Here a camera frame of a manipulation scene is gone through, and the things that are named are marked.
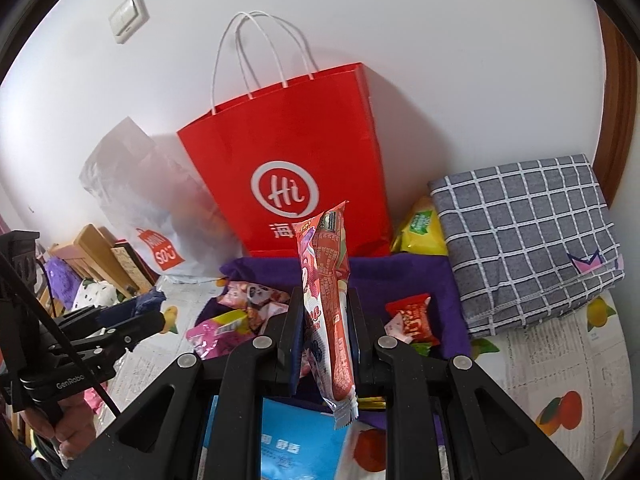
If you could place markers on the white wall light switch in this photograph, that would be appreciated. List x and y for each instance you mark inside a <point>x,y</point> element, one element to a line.
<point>129,16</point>

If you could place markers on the white plastic shopping bag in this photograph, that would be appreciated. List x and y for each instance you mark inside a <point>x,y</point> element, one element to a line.
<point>150,200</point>

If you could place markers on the green snack packet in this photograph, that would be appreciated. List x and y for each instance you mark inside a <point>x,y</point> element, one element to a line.
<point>425,349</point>

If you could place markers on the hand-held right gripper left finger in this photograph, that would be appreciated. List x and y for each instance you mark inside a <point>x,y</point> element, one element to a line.
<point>300,350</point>

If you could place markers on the grey checked folded cloth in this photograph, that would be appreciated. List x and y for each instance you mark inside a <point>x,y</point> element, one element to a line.
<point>525,240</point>

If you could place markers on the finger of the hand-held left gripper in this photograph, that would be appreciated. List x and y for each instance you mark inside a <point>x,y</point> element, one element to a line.
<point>125,332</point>
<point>147,302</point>

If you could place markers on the purple plush item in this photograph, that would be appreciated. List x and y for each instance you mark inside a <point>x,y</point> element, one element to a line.
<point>62,275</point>

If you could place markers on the red white blueberry snack packet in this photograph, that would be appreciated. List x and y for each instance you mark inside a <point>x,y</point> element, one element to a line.
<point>325,310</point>

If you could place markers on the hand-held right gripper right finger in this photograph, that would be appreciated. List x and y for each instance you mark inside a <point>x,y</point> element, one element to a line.
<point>354,350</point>

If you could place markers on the yellow green chip bag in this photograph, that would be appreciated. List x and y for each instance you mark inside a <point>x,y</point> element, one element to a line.
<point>420,230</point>

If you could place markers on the purple towel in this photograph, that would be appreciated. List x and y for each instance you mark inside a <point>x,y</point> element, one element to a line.
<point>380,280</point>

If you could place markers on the light wooden slatted frame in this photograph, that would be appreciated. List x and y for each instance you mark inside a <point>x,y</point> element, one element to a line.
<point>90,240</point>

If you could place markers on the red strawberry snack packet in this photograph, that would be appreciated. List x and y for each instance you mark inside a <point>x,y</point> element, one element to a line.
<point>265,317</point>

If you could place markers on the blue tissue pack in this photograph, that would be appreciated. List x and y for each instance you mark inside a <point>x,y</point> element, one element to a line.
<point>295,445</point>

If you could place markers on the brown wooden door frame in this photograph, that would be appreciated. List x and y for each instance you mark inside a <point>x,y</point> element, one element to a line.
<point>620,110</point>

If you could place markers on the person's left hand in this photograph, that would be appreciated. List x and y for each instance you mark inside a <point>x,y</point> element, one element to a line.
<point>77,425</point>

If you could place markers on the pink panda snack packet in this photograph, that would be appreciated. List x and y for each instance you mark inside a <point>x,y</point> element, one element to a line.
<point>250,294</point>

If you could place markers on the red candy packet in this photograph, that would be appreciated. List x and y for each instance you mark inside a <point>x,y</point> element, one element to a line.
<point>410,320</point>

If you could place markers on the pink packet with yellow corner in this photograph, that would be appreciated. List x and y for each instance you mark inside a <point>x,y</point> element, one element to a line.
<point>215,340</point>

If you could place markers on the fruit print tablecloth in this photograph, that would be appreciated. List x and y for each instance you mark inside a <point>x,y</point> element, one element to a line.
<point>550,375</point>

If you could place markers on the brown patterned box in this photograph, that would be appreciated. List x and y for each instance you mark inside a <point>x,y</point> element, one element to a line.
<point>132,265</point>

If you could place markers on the white spotted cloth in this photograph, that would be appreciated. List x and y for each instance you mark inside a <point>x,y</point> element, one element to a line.
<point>97,292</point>

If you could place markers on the red paper carrier bag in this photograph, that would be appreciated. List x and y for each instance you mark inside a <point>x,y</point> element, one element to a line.
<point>300,135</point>

